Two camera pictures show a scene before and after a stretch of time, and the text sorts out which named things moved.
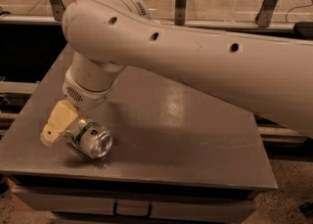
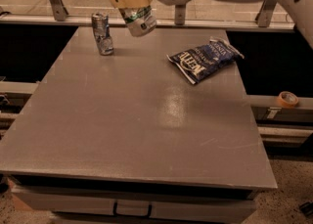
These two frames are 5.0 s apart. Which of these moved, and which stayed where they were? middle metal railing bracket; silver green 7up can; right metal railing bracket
Moved: silver green 7up can
Stayed: middle metal railing bracket; right metal railing bracket
